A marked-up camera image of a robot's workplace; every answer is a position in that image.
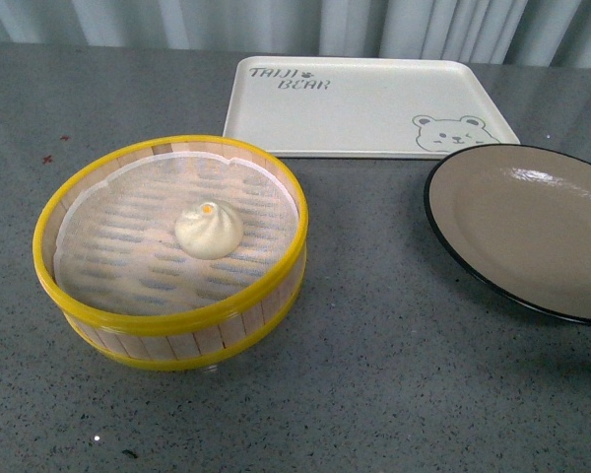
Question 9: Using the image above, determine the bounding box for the white steamed bun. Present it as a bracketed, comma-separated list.
[174, 200, 244, 260]

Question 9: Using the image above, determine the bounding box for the brown plate with black rim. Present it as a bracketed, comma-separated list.
[424, 144, 591, 325]

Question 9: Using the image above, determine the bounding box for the cream bear print tray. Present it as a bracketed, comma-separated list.
[223, 56, 519, 159]

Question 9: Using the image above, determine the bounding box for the yellow rimmed bamboo steamer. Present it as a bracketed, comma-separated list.
[33, 135, 308, 371]

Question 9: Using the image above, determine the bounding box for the grey pleated curtain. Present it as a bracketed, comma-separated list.
[0, 0, 591, 68]

